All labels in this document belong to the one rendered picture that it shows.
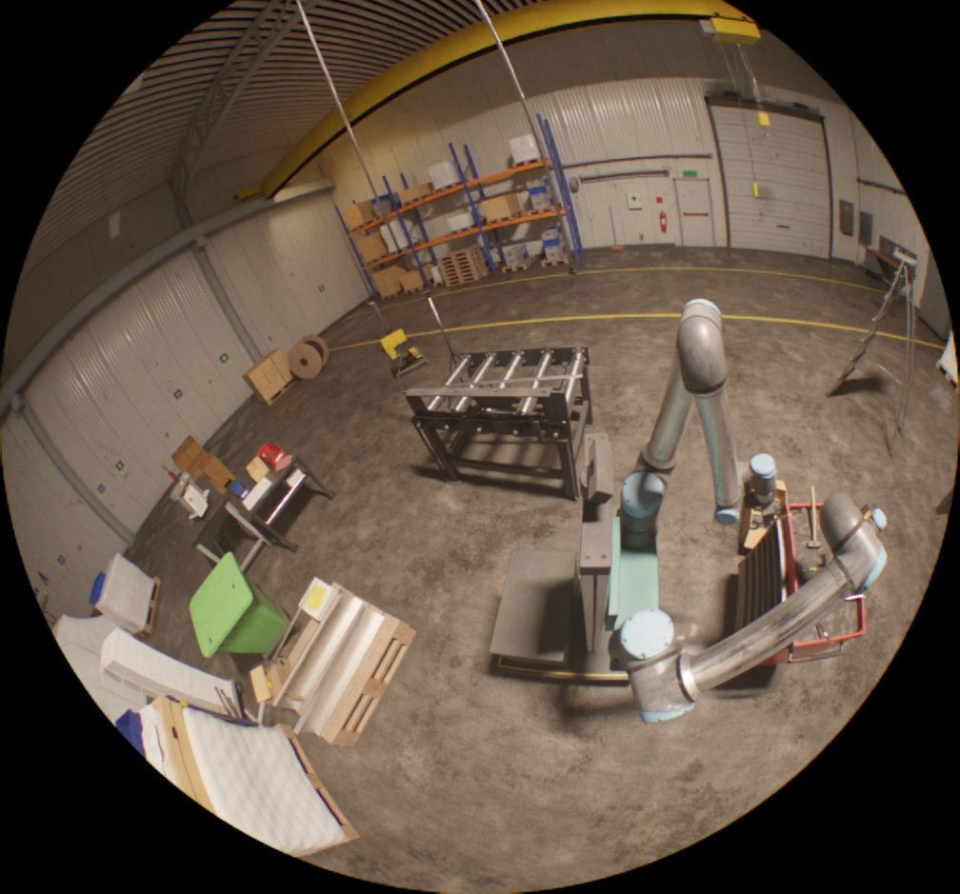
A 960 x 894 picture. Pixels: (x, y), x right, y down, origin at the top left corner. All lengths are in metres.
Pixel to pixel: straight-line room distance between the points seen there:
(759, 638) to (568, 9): 8.19
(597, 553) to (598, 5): 8.02
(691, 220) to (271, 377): 12.84
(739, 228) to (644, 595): 10.73
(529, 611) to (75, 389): 11.51
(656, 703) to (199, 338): 11.69
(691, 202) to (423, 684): 11.44
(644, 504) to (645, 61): 11.12
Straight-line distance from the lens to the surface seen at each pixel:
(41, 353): 11.28
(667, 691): 0.92
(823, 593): 0.88
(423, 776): 2.69
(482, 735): 2.46
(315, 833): 2.96
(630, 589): 1.22
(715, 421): 0.82
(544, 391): 1.97
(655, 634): 0.92
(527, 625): 1.54
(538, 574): 1.61
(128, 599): 6.98
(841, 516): 0.91
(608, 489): 0.57
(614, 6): 7.92
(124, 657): 3.33
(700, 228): 10.86
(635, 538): 1.24
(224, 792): 2.63
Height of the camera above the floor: 2.33
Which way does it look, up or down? 36 degrees down
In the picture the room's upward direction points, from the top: 22 degrees counter-clockwise
